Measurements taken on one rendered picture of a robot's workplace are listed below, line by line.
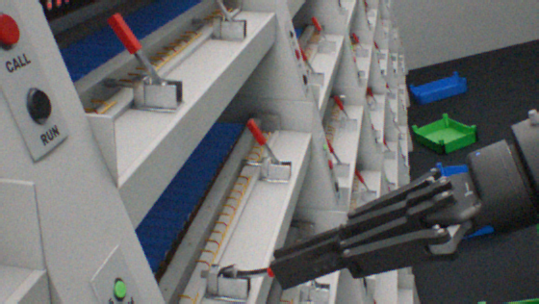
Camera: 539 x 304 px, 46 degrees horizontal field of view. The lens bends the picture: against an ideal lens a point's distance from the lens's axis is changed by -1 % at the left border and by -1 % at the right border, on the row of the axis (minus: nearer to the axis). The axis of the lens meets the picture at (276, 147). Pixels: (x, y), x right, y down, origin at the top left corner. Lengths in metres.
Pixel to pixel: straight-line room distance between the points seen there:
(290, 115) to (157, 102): 0.49
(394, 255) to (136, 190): 0.22
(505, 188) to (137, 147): 0.29
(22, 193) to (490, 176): 0.36
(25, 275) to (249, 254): 0.39
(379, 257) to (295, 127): 0.52
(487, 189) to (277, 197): 0.35
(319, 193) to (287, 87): 0.19
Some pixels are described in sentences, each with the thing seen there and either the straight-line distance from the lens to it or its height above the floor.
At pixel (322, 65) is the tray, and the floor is 0.94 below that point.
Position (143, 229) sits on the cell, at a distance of 0.72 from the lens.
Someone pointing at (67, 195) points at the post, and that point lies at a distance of 0.39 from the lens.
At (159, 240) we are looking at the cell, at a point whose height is 0.99.
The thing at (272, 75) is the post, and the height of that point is 1.04.
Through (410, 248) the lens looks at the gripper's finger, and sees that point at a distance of 0.54.
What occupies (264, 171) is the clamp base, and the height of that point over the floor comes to 0.96.
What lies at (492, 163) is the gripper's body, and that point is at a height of 1.04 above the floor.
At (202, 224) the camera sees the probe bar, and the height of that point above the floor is 0.98.
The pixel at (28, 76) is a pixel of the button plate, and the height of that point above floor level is 1.23.
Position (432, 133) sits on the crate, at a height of 0.00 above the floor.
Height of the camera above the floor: 1.26
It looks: 19 degrees down
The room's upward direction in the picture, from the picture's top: 18 degrees counter-clockwise
